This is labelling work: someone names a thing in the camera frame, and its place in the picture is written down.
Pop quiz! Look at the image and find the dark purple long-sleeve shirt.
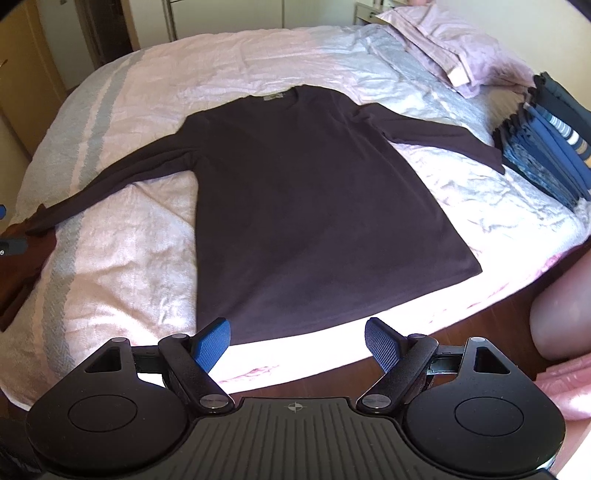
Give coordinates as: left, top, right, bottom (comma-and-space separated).
23, 84, 506, 346

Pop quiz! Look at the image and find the white wardrobe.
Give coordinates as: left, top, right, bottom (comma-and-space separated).
139, 0, 356, 43

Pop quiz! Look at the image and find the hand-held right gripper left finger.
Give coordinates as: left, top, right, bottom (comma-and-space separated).
85, 318, 236, 412

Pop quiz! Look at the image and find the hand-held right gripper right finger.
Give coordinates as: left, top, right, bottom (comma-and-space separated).
358, 318, 509, 412

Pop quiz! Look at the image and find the maroon garment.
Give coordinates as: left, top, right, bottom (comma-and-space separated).
0, 222, 57, 331

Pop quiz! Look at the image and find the white nightstand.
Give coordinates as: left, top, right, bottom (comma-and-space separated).
355, 0, 419, 26

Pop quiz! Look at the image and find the pink fluffy cloth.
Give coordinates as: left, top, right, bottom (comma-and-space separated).
538, 357, 591, 421

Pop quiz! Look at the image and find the pink pillow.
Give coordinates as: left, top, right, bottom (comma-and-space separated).
376, 4, 537, 99

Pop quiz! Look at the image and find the bed with pink-grey blanket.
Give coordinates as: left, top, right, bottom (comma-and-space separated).
0, 21, 589, 409

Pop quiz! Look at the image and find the pink smooth cushion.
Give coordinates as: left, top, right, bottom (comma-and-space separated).
529, 263, 591, 361

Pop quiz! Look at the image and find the stack of folded clothes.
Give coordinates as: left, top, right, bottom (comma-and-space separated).
493, 71, 591, 213

